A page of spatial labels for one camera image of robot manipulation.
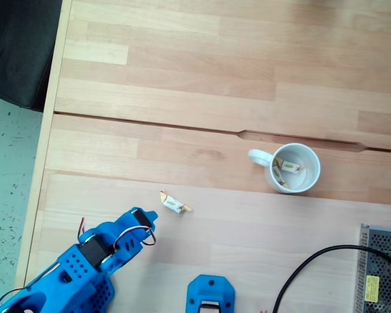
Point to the perforated metal power supply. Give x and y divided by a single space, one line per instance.
387 238

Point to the black fabric cushion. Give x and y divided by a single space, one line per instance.
16 49

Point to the pale wooden base board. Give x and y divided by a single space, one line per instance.
247 234

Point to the white ceramic mug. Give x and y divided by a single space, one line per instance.
308 182

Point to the blue printed post bracket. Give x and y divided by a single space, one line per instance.
211 287

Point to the yellow warning label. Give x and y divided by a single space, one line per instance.
372 288

